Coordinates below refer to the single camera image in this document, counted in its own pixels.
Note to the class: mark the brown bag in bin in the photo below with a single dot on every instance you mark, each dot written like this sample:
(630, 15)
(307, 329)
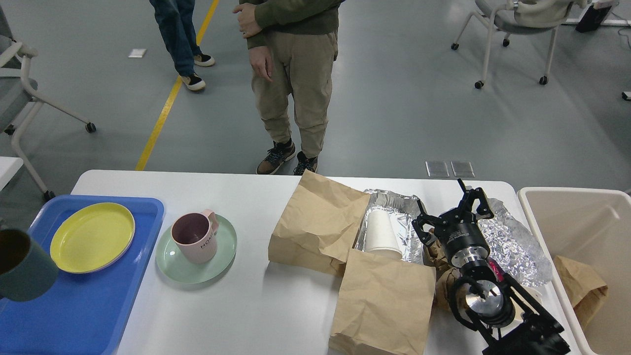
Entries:
(585, 288)

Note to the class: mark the brown paper bag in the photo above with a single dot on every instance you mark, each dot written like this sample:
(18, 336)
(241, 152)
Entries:
(319, 225)
(383, 307)

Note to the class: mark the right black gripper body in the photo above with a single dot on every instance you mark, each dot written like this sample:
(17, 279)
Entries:
(460, 237)

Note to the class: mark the aluminium foil tray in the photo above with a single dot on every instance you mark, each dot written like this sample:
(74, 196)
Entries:
(401, 209)

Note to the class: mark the beige plastic bin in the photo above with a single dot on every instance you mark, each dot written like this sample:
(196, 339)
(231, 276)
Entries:
(592, 226)

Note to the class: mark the crumpled aluminium foil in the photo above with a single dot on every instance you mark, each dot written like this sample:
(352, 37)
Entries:
(514, 248)

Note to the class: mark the blue-grey mug yellow inside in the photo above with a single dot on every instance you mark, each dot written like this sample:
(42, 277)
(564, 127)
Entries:
(26, 270)

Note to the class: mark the lower brown paper bag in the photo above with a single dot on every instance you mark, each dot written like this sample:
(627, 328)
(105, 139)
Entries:
(383, 307)

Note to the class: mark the person in khaki trousers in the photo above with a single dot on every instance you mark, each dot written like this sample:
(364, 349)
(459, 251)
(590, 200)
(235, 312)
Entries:
(292, 46)

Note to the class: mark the light green plate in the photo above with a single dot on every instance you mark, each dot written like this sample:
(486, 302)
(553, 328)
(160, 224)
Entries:
(171, 262)

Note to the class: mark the upper brown paper bag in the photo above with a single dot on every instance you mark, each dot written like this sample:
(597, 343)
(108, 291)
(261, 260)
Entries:
(319, 225)

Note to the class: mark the person in blue jeans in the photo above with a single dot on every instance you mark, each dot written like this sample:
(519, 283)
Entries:
(174, 19)

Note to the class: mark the pink mug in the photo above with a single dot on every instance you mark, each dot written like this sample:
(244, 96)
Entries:
(195, 235)

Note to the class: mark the left white office chair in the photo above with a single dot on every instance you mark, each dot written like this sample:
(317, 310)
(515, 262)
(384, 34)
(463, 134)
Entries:
(21, 99)

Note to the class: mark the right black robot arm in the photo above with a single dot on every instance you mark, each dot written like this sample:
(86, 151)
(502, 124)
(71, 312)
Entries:
(484, 297)

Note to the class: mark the yellow plate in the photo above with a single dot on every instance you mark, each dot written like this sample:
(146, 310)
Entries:
(93, 238)

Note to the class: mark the crumpled brown paper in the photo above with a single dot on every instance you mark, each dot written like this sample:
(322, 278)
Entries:
(446, 275)

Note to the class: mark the white office chair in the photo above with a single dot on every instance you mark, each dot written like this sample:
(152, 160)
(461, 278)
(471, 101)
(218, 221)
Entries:
(21, 99)
(520, 17)

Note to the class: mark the right white office chair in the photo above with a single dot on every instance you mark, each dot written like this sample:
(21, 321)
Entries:
(520, 17)

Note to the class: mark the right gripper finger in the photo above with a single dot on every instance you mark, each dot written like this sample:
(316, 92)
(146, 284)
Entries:
(474, 204)
(427, 238)

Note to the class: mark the blue plastic tray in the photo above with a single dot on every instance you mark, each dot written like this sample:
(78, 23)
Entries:
(81, 314)

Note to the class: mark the white paper cup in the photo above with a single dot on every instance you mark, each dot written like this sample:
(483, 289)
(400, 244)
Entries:
(380, 238)

